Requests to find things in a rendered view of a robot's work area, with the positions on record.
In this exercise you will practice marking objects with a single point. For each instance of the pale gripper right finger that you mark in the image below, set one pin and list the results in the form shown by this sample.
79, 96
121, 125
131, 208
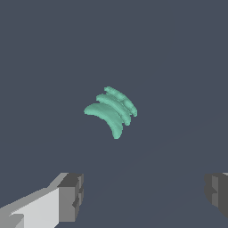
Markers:
219, 193

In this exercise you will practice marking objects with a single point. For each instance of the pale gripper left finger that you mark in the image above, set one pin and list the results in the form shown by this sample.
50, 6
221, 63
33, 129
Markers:
44, 205

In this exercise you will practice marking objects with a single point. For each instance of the green banana bunch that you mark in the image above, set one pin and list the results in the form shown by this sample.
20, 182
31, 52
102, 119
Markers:
111, 114

